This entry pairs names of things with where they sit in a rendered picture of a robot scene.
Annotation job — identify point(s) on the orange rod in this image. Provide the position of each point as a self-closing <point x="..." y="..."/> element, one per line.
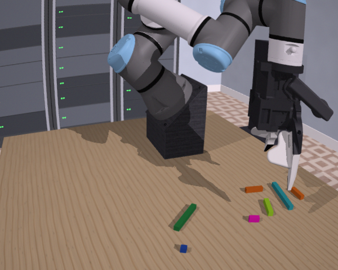
<point x="297" y="193"/>
<point x="253" y="189"/>

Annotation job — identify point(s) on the turquoise rod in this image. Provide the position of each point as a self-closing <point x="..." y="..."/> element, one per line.
<point x="282" y="196"/>

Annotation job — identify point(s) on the small magenta block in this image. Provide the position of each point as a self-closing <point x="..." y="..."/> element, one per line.
<point x="253" y="218"/>

